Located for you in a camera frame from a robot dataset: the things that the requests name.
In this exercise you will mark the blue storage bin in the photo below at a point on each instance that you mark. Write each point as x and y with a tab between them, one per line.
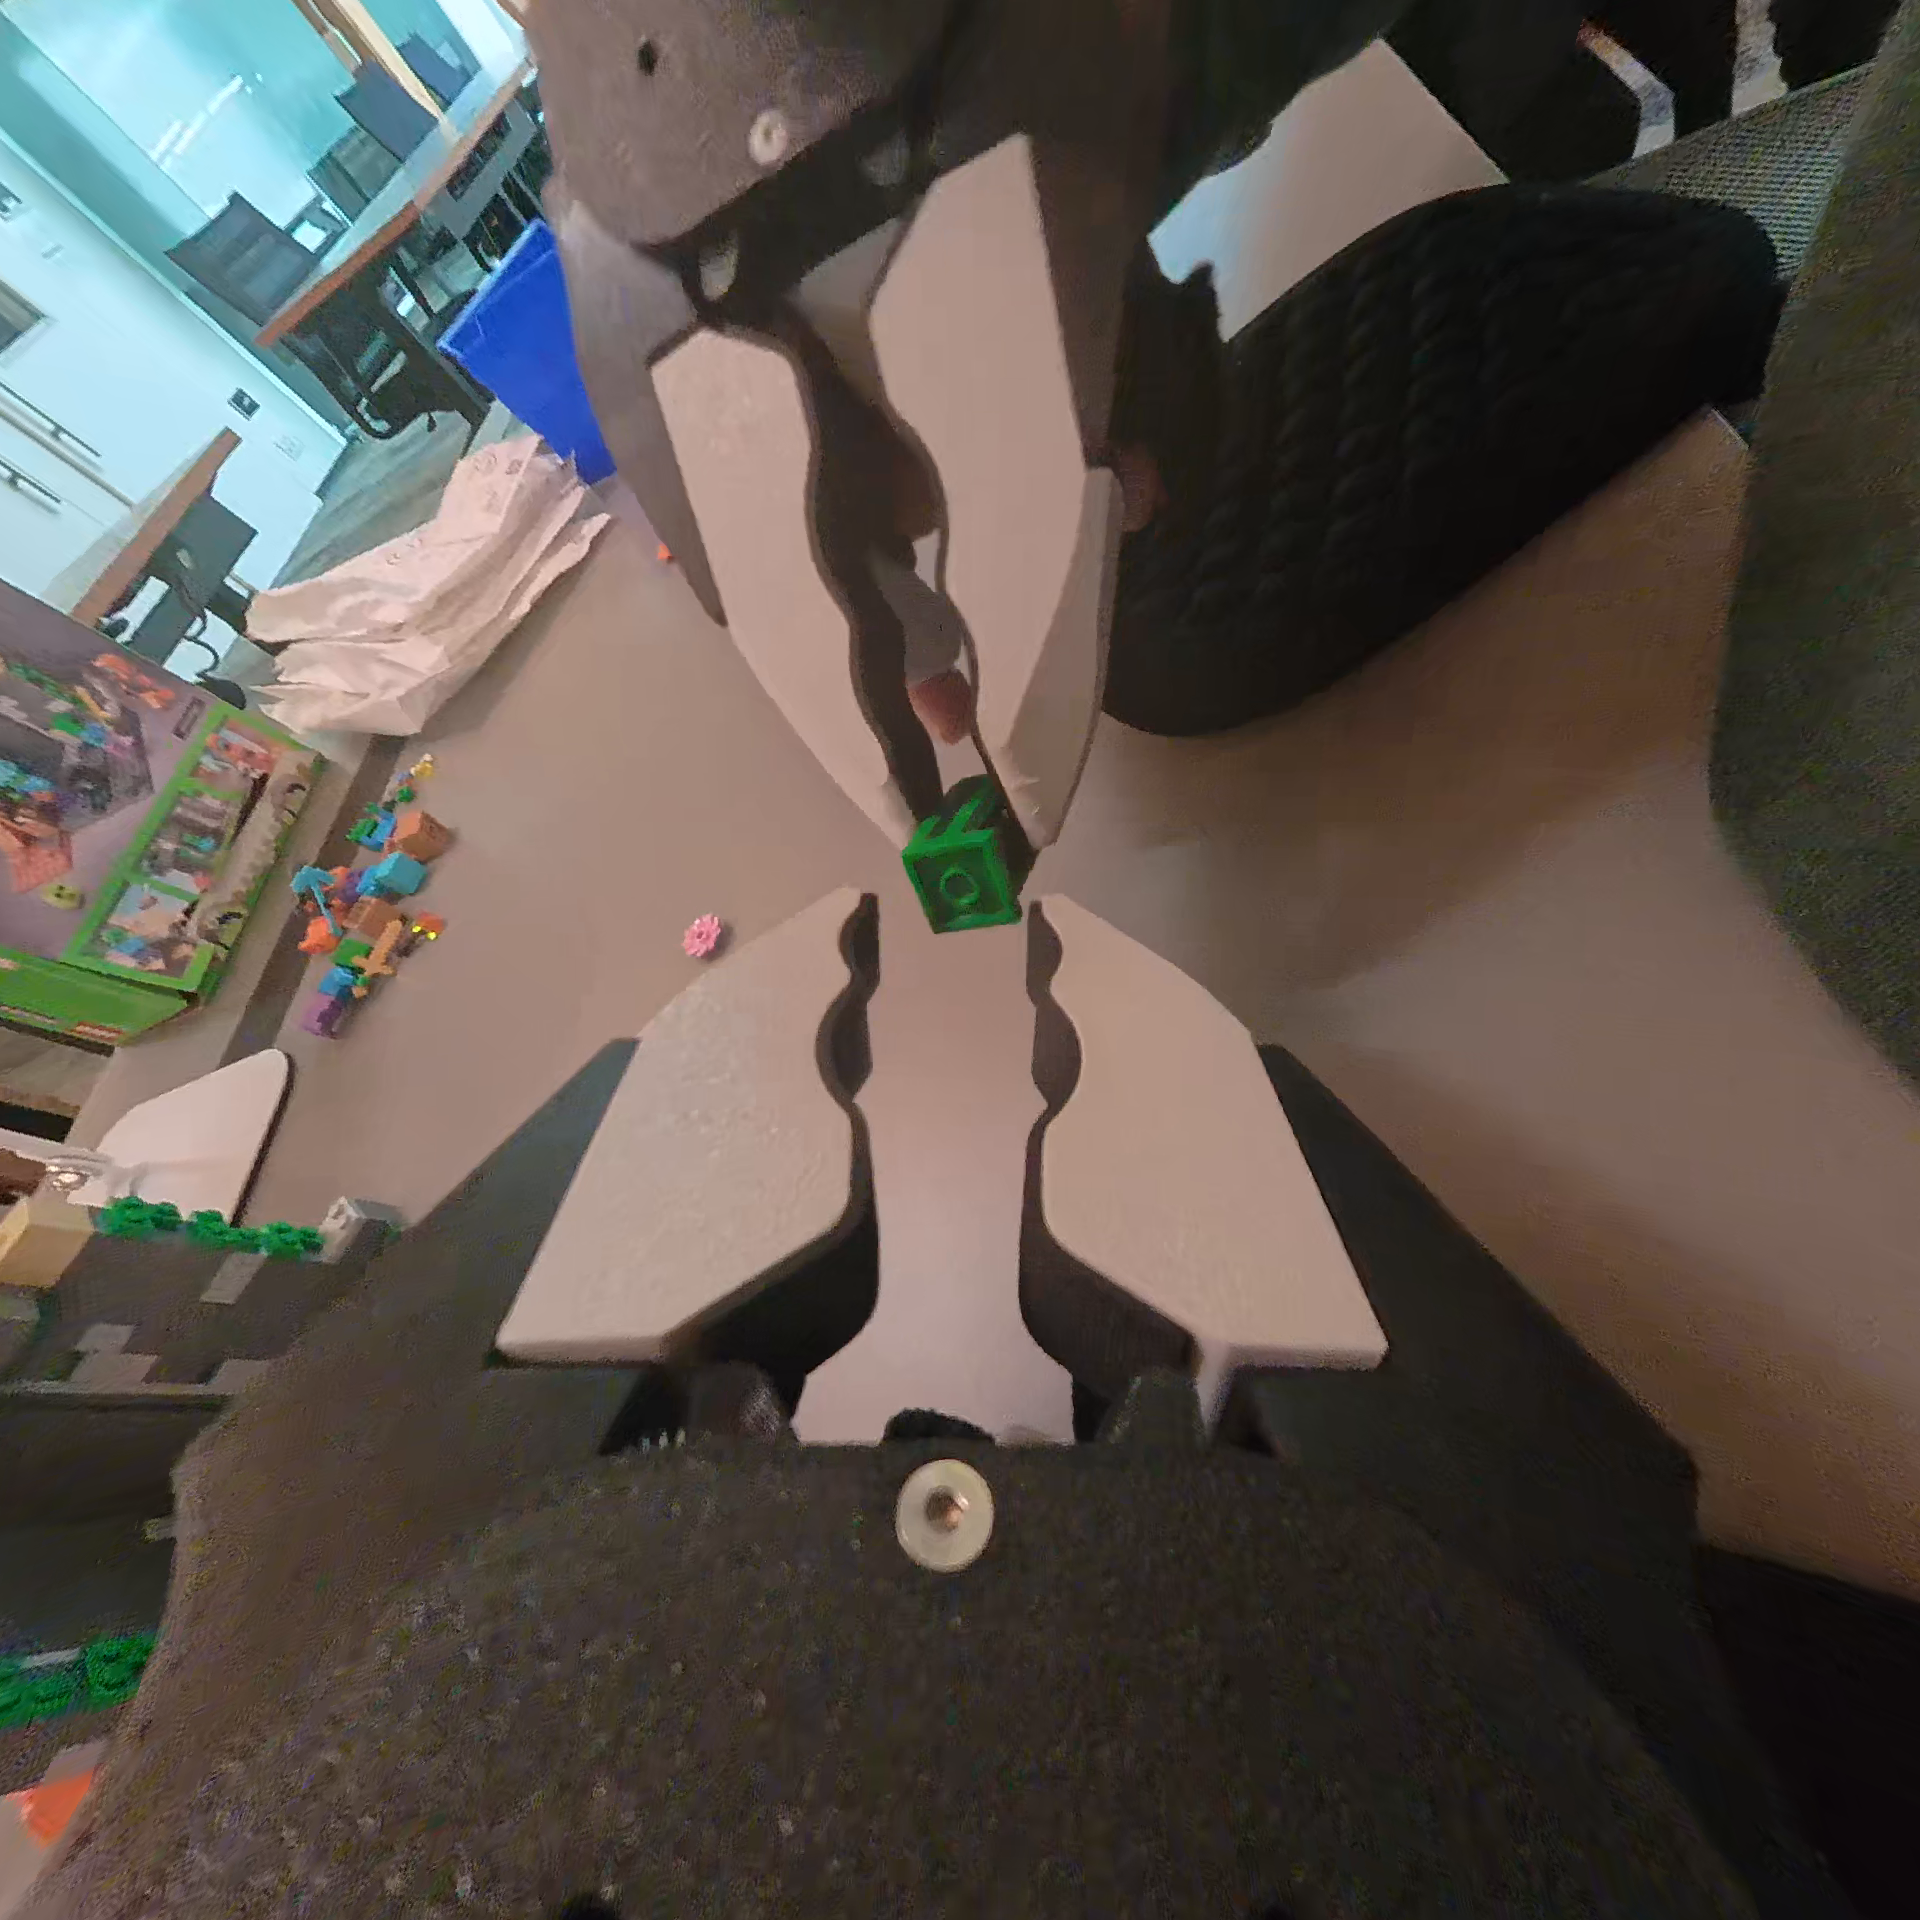
524	345

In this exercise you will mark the pile of white paper bags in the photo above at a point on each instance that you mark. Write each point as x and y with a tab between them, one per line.
421	599

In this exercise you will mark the green toy set box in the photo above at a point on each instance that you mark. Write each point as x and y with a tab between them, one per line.
134	839

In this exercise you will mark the green brick assembly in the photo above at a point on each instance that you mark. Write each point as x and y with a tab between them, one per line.
962	869

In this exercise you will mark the person's right hand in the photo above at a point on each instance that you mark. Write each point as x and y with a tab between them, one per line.
940	704

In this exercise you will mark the small wooden edged table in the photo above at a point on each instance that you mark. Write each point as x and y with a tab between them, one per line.
164	524

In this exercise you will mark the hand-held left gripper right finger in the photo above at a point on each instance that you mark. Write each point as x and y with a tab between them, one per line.
1200	1201

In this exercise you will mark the pile of colourful lego pieces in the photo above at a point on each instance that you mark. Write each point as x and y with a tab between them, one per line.
368	901

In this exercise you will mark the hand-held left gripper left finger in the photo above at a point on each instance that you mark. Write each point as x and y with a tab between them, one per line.
704	1184

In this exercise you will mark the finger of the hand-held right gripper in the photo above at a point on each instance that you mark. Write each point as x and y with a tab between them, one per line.
750	495
1004	375

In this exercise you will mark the toy brick building model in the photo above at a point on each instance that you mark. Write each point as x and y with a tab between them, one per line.
149	1319

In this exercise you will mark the long office table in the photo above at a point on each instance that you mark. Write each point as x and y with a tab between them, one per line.
404	196

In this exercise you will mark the black office chair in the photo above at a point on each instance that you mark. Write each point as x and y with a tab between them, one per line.
241	254

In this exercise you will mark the pink flower piece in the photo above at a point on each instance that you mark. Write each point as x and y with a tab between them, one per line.
704	936

